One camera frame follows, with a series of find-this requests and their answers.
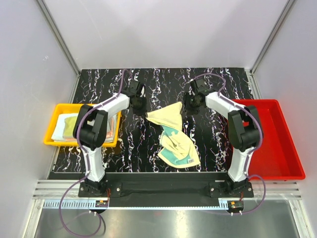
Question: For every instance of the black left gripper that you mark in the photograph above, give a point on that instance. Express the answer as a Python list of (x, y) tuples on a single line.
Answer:
[(143, 110)]

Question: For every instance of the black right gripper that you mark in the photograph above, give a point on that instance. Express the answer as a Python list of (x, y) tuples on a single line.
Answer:
[(190, 111)]

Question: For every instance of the green yellow towel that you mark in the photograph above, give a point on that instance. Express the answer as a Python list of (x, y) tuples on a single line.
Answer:
[(178, 149)]

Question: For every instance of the light blue towel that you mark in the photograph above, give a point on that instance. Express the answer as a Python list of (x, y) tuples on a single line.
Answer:
[(57, 134)]

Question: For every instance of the grey towel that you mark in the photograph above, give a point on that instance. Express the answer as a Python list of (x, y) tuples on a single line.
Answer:
[(67, 126)]

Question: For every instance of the pink towel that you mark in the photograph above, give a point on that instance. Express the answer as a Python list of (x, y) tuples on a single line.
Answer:
[(111, 127)]

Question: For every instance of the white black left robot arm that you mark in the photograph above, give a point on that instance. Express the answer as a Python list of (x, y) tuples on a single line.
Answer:
[(90, 132)]

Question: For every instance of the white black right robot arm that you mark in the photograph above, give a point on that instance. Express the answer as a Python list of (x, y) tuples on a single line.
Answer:
[(244, 129)]

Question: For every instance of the yellow plastic tray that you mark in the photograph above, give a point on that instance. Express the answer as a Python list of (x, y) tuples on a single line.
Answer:
[(54, 134)]

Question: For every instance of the red plastic tray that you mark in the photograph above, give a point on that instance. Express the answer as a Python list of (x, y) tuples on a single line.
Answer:
[(277, 158)]

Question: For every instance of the right connector box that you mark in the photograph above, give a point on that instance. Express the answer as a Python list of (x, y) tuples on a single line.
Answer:
[(237, 205)]

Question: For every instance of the connector box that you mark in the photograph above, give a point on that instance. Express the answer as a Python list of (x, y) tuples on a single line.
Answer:
[(237, 205), (102, 204)]

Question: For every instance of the left connector box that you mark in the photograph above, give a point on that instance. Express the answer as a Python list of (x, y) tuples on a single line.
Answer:
[(102, 204)]

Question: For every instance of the black mounting base plate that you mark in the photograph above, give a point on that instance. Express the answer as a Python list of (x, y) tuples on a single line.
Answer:
[(184, 177)]

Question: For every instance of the white cable duct strip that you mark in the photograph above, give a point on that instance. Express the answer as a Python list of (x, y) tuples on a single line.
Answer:
[(136, 204)]

